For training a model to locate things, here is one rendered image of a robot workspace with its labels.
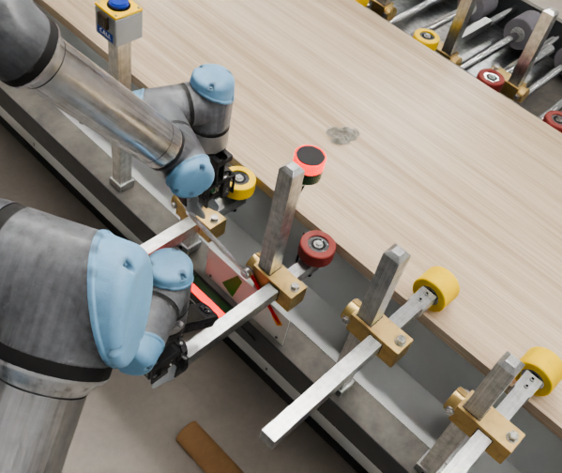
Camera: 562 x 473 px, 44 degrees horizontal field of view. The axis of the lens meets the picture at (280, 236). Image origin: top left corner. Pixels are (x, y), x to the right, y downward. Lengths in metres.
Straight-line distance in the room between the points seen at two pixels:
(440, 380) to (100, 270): 1.15
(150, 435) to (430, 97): 1.29
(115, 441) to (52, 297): 1.61
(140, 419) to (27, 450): 1.58
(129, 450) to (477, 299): 1.16
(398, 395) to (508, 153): 0.70
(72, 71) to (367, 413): 0.96
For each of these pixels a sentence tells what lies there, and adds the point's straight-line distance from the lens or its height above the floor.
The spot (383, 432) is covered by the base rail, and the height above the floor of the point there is 0.70.
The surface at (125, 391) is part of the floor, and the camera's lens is 2.30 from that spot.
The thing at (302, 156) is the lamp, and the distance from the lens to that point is 1.30.
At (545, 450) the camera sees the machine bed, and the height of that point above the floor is 0.74.
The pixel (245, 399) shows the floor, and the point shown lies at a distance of 2.30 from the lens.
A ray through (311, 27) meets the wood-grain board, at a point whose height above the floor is 0.90.
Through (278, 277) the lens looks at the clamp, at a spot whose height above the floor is 0.87.
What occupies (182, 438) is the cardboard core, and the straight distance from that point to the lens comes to 2.16.
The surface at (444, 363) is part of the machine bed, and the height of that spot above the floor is 0.74.
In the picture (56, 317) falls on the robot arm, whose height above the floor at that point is 1.50.
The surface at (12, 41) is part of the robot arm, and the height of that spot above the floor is 1.54.
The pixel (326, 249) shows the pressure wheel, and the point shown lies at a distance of 1.50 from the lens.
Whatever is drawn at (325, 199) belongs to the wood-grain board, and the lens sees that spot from 1.61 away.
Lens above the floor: 2.03
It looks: 48 degrees down
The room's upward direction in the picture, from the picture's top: 14 degrees clockwise
